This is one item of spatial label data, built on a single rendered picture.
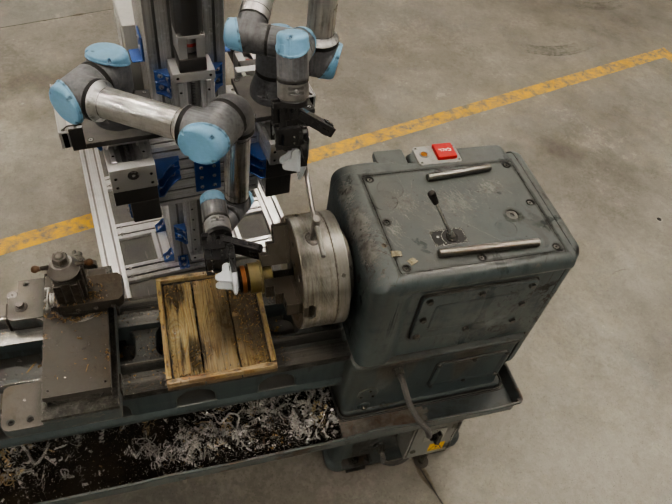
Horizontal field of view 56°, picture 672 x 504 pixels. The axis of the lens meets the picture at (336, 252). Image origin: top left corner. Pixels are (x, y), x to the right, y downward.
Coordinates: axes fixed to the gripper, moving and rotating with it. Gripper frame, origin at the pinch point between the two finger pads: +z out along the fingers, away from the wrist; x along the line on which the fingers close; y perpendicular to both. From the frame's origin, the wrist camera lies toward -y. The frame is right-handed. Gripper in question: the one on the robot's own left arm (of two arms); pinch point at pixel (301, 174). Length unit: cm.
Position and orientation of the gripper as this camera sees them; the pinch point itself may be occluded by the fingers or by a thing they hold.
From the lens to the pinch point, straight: 162.6
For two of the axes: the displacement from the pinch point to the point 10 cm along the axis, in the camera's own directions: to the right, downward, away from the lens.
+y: -9.6, 1.3, -2.5
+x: 2.8, 5.2, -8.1
